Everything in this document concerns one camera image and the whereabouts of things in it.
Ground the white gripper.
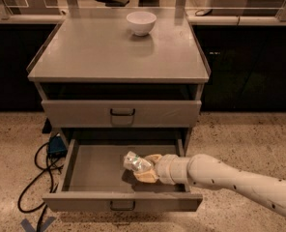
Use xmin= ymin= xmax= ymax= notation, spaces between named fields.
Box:
xmin=134 ymin=154 xmax=190 ymax=185

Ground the crushed 7up can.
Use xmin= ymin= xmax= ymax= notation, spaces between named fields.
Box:
xmin=123 ymin=151 xmax=153 ymax=173

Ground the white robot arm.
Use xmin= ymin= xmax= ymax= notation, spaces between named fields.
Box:
xmin=132 ymin=154 xmax=286 ymax=217

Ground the open grey middle drawer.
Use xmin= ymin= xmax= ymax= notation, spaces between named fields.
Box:
xmin=43 ymin=139 xmax=203 ymax=213

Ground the grey metal drawer cabinet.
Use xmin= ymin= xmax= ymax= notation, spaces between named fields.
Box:
xmin=28 ymin=8 xmax=210 ymax=140

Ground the closed grey top drawer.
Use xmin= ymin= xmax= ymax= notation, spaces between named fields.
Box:
xmin=42 ymin=100 xmax=201 ymax=128

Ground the blue power adapter box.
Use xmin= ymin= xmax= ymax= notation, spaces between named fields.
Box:
xmin=47 ymin=135 xmax=68 ymax=158

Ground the blue tape floor marker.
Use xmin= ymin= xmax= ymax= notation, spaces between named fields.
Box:
xmin=20 ymin=217 xmax=55 ymax=232

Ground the white ceramic bowl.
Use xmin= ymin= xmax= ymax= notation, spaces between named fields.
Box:
xmin=127 ymin=12 xmax=157 ymax=36

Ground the black office chair seat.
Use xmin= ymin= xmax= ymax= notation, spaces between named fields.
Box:
xmin=95 ymin=0 xmax=129 ymax=7

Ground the black floor cable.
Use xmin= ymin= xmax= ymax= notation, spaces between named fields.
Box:
xmin=16 ymin=141 xmax=65 ymax=232

